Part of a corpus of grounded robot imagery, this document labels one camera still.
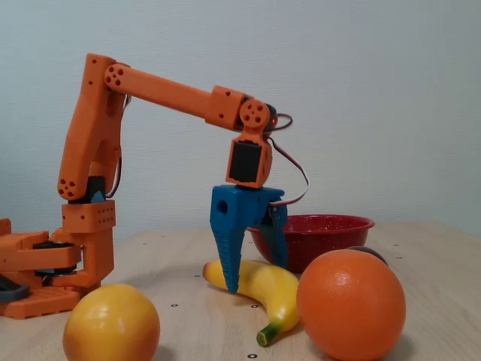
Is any arm servo cable bundle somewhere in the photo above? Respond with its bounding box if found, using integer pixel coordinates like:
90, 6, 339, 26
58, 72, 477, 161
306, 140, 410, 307
107, 93, 132, 199

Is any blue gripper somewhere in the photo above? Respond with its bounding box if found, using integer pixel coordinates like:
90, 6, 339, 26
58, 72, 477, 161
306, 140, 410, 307
209, 184, 289, 295

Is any gripper servo cable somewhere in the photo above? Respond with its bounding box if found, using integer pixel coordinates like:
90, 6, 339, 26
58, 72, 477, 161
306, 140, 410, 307
267, 112, 311, 208

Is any yellow plastic toy banana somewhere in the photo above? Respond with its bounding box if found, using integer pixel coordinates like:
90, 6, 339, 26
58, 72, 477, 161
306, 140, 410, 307
202, 259, 301, 347

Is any yellow-orange plastic toy mango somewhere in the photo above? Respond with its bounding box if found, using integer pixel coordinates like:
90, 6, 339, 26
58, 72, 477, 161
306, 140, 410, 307
62, 284, 162, 361

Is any orange robot base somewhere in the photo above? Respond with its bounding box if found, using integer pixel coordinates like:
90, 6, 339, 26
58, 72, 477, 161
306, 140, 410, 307
0, 217, 82, 320

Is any black table clamp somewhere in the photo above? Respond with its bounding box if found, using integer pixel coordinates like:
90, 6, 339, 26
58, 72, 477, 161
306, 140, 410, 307
0, 274, 31, 304

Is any red speckled enamel bowl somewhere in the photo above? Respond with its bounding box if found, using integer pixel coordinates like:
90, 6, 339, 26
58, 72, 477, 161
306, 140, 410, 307
246, 214, 376, 275

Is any orange plastic toy orange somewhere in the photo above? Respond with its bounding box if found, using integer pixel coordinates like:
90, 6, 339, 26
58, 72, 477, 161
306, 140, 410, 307
295, 248, 407, 361

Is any dark purple toy plum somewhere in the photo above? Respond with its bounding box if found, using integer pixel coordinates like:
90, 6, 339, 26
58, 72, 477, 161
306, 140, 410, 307
347, 245, 389, 268

